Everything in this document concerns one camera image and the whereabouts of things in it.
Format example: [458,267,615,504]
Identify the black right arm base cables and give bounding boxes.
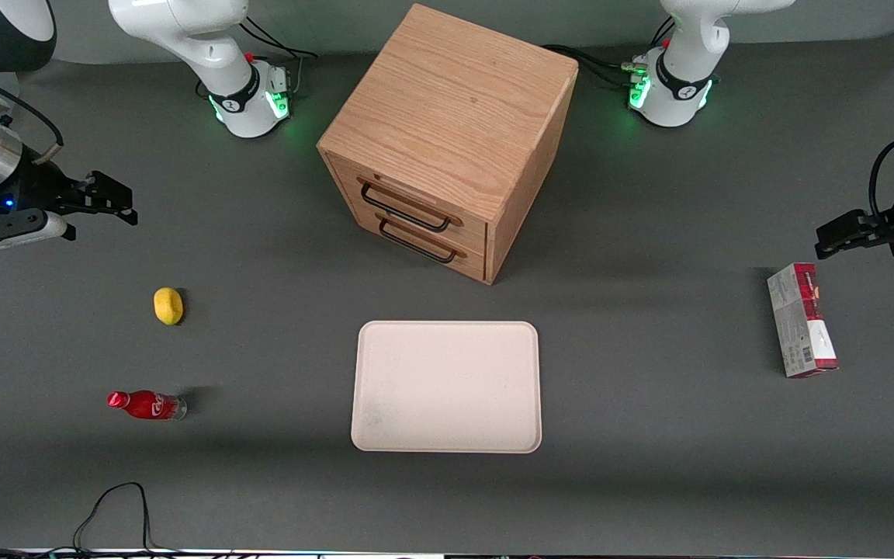
[239,16,320,98]

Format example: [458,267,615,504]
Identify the black looped table-edge cable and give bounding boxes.
[0,481,262,559]

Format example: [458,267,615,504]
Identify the wooden drawer with short handle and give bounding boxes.
[352,203,488,282]

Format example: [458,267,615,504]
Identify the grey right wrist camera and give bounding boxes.
[0,208,77,261]

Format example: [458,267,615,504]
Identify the beige plastic tray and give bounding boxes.
[351,320,542,454]

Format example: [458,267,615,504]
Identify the wooden drawer with long handle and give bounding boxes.
[327,154,490,251]

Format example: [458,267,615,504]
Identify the red plaid cardboard box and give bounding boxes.
[767,262,839,379]

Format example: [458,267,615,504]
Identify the short black drawer handle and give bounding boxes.
[378,219,459,265]

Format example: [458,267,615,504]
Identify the black left arm base cables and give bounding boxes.
[544,43,650,90]

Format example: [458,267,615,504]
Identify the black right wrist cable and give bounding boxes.
[0,61,65,165]

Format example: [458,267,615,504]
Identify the black arm base cables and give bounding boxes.
[239,16,320,98]
[544,43,650,90]

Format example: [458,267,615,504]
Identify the wooden drawer cabinet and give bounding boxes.
[317,3,579,286]

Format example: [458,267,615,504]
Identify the yellow lemon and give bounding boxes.
[154,287,184,326]

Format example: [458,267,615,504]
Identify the long black drawer handle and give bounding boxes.
[359,180,453,234]

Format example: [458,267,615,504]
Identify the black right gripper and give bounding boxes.
[0,159,139,227]

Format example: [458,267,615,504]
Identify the red coke bottle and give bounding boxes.
[107,390,188,422]

